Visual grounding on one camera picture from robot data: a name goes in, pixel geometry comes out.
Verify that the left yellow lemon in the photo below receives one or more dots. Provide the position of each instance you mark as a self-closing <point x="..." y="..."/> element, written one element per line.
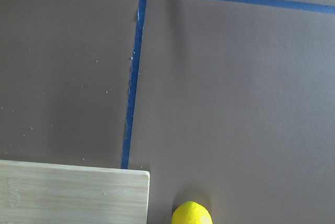
<point x="191" y="212"/>

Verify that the wooden cutting board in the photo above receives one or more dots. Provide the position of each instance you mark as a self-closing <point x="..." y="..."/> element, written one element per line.
<point x="53" y="193"/>

